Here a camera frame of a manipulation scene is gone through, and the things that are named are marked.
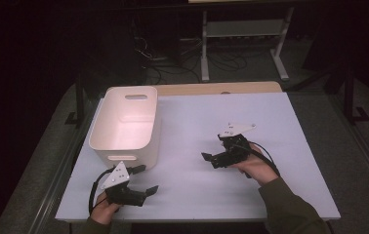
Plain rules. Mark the black metal stand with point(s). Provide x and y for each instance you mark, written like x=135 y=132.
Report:
x=80 y=104
x=349 y=97

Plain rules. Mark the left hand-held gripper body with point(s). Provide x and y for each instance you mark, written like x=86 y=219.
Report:
x=125 y=193

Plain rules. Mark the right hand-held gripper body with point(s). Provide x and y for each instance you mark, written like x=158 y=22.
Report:
x=234 y=152

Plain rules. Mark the white foam board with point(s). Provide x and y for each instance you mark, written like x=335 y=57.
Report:
x=185 y=188

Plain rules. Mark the white plastic bin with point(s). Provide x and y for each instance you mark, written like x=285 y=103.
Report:
x=125 y=130

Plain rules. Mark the person's left hand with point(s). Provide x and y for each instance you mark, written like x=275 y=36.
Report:
x=102 y=209

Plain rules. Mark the wooden table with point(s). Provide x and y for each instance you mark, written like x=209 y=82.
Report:
x=205 y=88

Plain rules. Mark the person's right hand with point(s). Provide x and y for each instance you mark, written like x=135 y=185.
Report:
x=259 y=167

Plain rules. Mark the white metal desk frame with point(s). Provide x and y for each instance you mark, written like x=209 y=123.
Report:
x=242 y=29

